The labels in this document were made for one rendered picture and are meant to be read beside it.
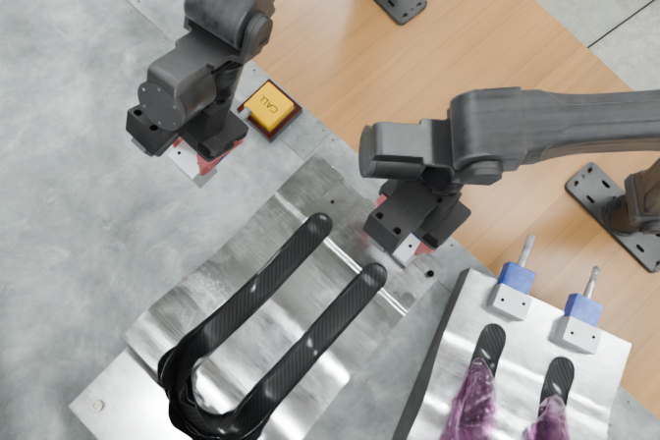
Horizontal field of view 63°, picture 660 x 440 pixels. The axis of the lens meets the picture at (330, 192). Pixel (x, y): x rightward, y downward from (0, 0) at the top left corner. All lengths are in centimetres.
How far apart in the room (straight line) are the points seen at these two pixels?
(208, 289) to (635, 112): 56
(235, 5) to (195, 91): 10
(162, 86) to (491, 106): 32
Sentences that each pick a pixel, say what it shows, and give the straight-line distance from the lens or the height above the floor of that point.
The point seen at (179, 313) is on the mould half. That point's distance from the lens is 76.
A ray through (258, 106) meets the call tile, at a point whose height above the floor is 84.
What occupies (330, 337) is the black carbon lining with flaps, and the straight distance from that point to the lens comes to 79.
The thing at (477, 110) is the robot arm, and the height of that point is 121.
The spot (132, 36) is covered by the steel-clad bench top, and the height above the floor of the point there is 80.
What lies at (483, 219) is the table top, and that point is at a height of 80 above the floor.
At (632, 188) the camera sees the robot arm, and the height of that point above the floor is 94.
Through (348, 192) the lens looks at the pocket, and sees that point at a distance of 84.
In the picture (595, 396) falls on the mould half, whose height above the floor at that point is 86.
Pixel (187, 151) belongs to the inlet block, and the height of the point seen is 96.
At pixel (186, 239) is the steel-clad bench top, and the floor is 80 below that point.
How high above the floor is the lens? 167
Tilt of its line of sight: 75 degrees down
